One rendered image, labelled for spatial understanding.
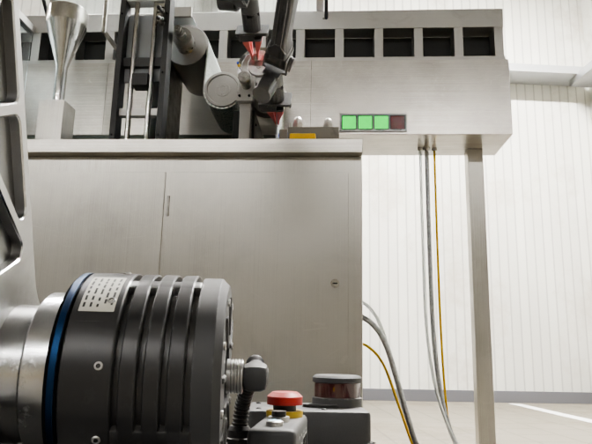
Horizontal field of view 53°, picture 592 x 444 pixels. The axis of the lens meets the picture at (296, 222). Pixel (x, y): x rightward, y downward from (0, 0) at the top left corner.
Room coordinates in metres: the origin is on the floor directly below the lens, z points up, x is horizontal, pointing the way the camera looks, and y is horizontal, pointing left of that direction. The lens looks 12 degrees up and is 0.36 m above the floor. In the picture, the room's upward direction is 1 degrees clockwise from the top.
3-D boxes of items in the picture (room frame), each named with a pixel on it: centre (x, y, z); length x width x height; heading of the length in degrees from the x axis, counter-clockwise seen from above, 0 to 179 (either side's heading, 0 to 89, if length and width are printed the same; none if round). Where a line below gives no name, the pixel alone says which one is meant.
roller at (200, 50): (1.94, 0.37, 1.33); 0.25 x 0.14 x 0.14; 176
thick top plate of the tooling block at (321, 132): (1.94, -0.06, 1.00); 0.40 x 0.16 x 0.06; 176
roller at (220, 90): (1.92, 0.24, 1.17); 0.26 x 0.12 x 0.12; 176
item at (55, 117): (1.94, 0.84, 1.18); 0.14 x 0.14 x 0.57
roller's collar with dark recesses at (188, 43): (1.78, 0.38, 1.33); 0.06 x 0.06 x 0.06; 86
